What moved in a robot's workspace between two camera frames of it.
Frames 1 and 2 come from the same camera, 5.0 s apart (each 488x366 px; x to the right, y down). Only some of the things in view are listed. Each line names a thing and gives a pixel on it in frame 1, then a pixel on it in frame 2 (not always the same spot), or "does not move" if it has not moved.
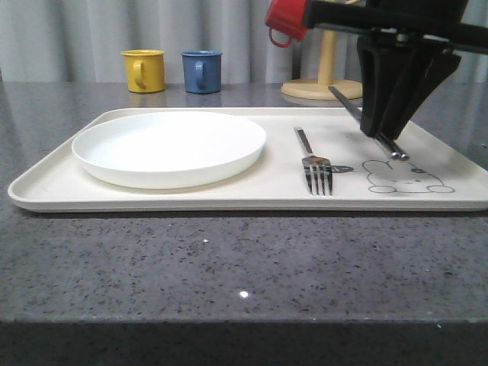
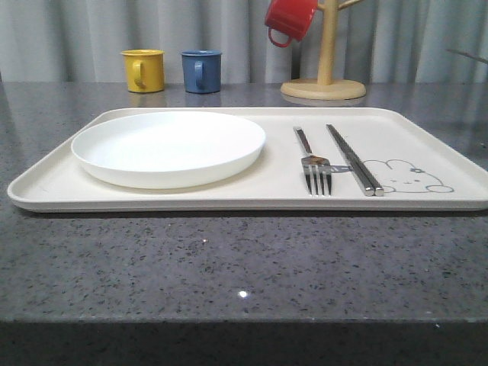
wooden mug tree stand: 319,88 does not move
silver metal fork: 316,168 does not move
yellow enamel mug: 146,70 does not move
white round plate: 169,150 does not move
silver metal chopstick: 357,111 -> 378,190
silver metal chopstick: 350,107 -> 352,164
